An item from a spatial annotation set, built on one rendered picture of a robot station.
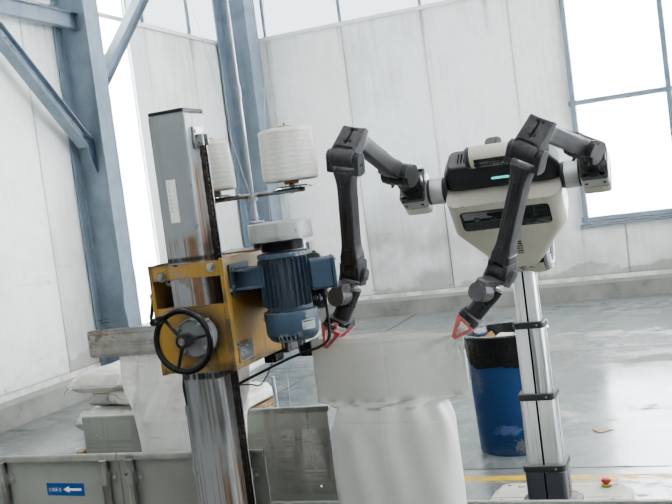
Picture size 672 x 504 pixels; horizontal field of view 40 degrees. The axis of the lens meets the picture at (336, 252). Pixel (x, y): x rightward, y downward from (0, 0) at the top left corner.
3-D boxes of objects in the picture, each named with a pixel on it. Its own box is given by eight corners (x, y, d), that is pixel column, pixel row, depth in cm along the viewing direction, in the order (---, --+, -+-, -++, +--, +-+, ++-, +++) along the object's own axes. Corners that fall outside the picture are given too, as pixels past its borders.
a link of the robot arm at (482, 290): (519, 271, 273) (494, 259, 277) (503, 269, 263) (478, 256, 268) (502, 308, 274) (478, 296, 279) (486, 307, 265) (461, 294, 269)
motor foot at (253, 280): (278, 287, 265) (274, 257, 265) (261, 293, 254) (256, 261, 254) (249, 290, 269) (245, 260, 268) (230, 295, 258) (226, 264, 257)
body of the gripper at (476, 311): (457, 313, 274) (473, 294, 272) (465, 308, 283) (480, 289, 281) (474, 328, 273) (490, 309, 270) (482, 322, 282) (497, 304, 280)
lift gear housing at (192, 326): (220, 352, 257) (215, 313, 256) (211, 356, 251) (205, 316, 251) (187, 354, 260) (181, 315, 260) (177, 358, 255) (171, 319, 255)
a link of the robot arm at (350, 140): (365, 121, 269) (335, 117, 274) (353, 165, 267) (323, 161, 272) (420, 168, 308) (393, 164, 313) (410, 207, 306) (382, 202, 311)
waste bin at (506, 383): (567, 431, 526) (554, 318, 522) (555, 459, 478) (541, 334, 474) (483, 434, 543) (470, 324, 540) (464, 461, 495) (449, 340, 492)
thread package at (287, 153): (328, 179, 279) (320, 122, 278) (306, 180, 264) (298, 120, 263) (277, 186, 285) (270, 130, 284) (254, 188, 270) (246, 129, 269)
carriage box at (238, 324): (287, 348, 286) (274, 247, 284) (237, 372, 254) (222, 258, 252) (216, 353, 294) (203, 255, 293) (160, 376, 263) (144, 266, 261)
